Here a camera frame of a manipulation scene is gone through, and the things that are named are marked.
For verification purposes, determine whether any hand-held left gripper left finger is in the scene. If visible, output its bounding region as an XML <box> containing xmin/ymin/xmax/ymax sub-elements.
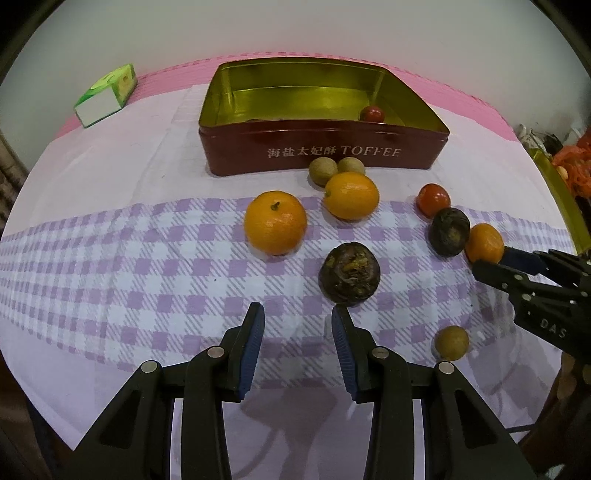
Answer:
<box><xmin>69</xmin><ymin>302</ymin><xmax>266</xmax><ymax>480</ymax></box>

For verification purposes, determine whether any red tin box gold inside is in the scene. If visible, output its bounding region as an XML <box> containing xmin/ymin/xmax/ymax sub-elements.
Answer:
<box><xmin>198</xmin><ymin>58</ymin><xmax>451</xmax><ymax>177</ymax></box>

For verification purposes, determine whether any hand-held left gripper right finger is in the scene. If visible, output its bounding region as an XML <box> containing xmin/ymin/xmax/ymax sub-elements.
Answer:
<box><xmin>331</xmin><ymin>305</ymin><xmax>539</xmax><ymax>480</ymax></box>

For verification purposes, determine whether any orange plastic bag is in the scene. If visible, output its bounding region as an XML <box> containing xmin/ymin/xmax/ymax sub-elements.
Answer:
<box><xmin>551</xmin><ymin>143</ymin><xmax>591</xmax><ymax>197</ymax></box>

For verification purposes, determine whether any purple checked white cloth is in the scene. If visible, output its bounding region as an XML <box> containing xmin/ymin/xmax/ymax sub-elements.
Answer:
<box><xmin>0</xmin><ymin>83</ymin><xmax>578</xmax><ymax>455</ymax></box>

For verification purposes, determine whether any white plastic bag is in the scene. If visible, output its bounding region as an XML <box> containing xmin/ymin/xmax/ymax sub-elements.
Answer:
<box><xmin>515</xmin><ymin>124</ymin><xmax>550</xmax><ymax>153</ymax></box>

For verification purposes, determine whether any large round mandarin with stem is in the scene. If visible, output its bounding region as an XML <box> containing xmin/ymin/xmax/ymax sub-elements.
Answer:
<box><xmin>244</xmin><ymin>190</ymin><xmax>308</xmax><ymax>257</ymax></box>

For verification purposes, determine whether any brown longan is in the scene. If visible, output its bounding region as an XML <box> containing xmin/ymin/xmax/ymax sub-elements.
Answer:
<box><xmin>337</xmin><ymin>157</ymin><xmax>367</xmax><ymax>177</ymax></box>
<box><xmin>308</xmin><ymin>157</ymin><xmax>339</xmax><ymax>186</ymax></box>
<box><xmin>433</xmin><ymin>325</ymin><xmax>470</xmax><ymax>361</ymax></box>

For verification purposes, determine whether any pink cloth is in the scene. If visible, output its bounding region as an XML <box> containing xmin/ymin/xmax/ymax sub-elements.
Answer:
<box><xmin>55</xmin><ymin>50</ymin><xmax>515</xmax><ymax>141</ymax></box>

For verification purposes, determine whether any green tissue box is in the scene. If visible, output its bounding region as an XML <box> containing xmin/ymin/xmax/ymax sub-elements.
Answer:
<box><xmin>74</xmin><ymin>64</ymin><xmax>138</xmax><ymax>128</ymax></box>

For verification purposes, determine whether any brown wooden furniture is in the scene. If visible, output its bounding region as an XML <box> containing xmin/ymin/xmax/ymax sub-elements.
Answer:
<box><xmin>519</xmin><ymin>351</ymin><xmax>591</xmax><ymax>480</ymax></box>

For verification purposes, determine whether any small mandarin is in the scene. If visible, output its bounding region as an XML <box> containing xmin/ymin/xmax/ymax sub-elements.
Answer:
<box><xmin>464</xmin><ymin>223</ymin><xmax>505</xmax><ymax>264</ymax></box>

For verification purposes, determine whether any dark wrinkled passion fruit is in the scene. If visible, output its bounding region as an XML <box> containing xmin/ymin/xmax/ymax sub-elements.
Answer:
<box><xmin>318</xmin><ymin>242</ymin><xmax>382</xmax><ymax>305</ymax></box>
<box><xmin>428</xmin><ymin>208</ymin><xmax>471</xmax><ymax>258</ymax></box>

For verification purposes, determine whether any oval orange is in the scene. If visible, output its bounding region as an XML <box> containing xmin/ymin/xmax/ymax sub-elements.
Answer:
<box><xmin>323</xmin><ymin>172</ymin><xmax>380</xmax><ymax>221</ymax></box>

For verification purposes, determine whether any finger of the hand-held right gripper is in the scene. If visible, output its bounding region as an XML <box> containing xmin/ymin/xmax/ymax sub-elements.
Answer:
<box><xmin>501</xmin><ymin>246</ymin><xmax>591</xmax><ymax>278</ymax></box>
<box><xmin>473</xmin><ymin>260</ymin><xmax>591</xmax><ymax>301</ymax></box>

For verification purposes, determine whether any brown patterned curtain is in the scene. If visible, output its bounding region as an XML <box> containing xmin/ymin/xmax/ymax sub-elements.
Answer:
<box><xmin>0</xmin><ymin>134</ymin><xmax>28</xmax><ymax>232</ymax></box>

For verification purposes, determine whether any gold tin lid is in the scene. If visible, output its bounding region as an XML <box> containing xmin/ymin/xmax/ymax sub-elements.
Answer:
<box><xmin>529</xmin><ymin>148</ymin><xmax>585</xmax><ymax>254</ymax></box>

